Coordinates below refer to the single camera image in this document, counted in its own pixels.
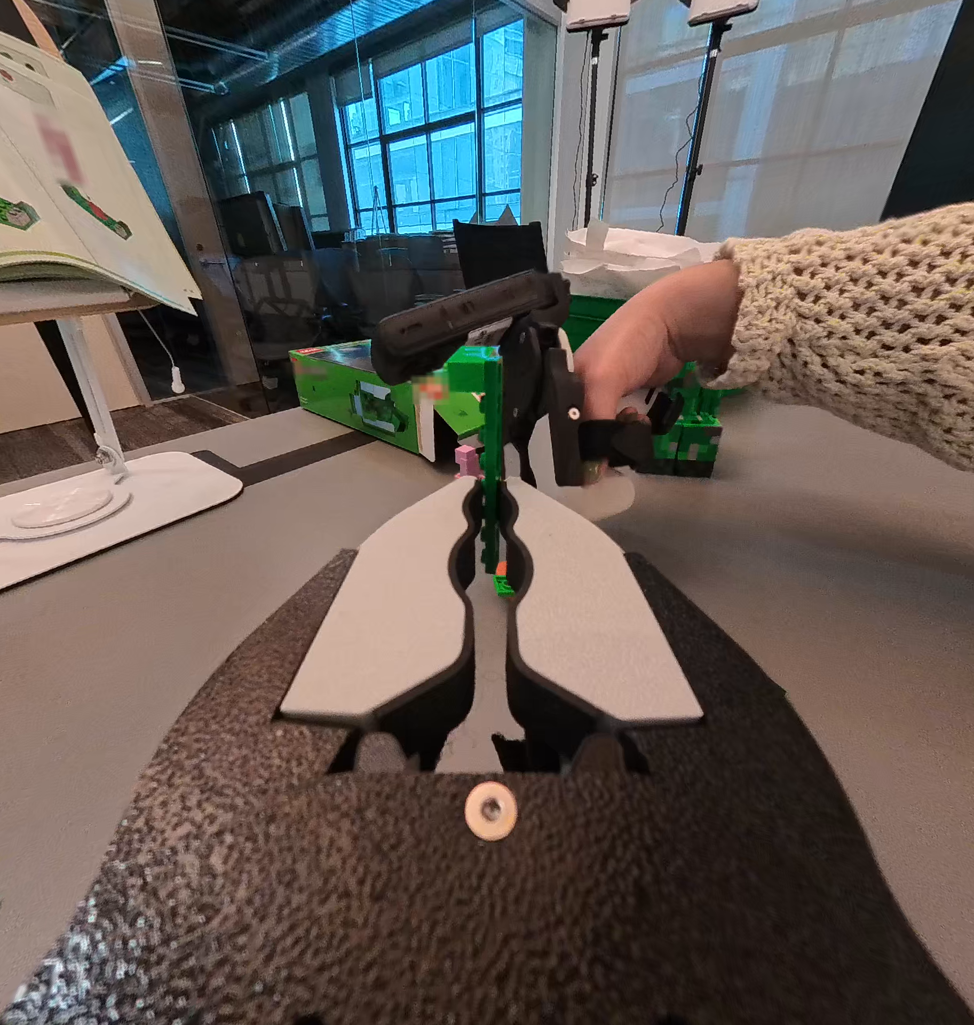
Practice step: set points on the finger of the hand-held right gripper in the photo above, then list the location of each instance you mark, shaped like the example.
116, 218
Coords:
607, 500

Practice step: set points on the person's right hand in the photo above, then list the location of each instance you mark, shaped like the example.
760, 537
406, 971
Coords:
655, 336

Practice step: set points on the white book stand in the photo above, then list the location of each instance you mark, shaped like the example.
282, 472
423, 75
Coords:
94, 496

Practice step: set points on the green lego box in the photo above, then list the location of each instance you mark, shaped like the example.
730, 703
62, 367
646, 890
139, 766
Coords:
343, 392

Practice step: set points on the green lego plate assembly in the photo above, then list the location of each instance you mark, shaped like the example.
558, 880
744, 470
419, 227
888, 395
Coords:
493, 480

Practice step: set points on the pink lego pig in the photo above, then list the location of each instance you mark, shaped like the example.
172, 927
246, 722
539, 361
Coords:
468, 463

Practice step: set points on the studio light on stand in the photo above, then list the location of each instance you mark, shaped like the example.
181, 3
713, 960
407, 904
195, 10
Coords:
595, 120
699, 120

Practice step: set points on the lego instruction booklet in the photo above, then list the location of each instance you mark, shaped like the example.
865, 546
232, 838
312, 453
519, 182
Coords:
38, 184

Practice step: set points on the long green lego plate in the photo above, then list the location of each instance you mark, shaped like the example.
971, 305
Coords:
506, 586

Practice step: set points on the white paper bags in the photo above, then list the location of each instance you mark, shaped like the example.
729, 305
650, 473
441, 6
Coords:
631, 248

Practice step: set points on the large paned window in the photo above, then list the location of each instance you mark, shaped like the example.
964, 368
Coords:
431, 136

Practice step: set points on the green plastic bins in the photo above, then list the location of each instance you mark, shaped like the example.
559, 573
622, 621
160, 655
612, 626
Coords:
599, 316

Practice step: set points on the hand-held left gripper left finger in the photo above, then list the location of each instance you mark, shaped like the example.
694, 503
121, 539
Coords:
391, 632

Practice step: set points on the green lego creeper figure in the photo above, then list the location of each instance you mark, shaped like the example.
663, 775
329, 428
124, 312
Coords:
691, 432

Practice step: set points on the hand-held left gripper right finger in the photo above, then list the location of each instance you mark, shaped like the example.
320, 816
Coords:
599, 632

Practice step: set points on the person's right forearm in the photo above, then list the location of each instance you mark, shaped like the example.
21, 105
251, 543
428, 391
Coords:
871, 320

